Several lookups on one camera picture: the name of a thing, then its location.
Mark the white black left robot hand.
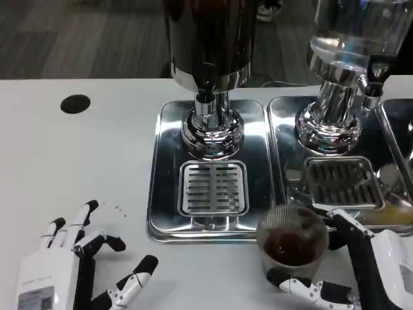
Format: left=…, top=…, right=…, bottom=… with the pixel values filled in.
left=14, top=200, right=159, bottom=310

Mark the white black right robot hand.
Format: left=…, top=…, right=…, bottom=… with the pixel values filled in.
left=267, top=208, right=413, bottom=310

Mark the clear ribbed glass cup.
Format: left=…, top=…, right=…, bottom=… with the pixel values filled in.
left=256, top=203, right=330, bottom=281

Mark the steel slotted drip grid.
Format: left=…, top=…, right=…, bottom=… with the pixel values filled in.
left=305, top=156, right=387, bottom=210
left=178, top=160, right=249, bottom=216

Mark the steel drip tray base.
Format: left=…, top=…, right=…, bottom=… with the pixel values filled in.
left=376, top=98, right=413, bottom=207
left=266, top=96, right=413, bottom=239
left=146, top=99, right=281, bottom=243

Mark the clear tank drink dispenser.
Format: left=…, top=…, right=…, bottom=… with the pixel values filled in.
left=305, top=0, right=413, bottom=156

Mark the dark tank drink dispenser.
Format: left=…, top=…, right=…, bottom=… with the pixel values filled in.
left=163, top=0, right=259, bottom=161

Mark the black round cable grommet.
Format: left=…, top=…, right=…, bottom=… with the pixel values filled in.
left=60, top=94, right=91, bottom=114

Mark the thin grey cable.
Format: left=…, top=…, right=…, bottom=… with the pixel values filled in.
left=261, top=80, right=307, bottom=88

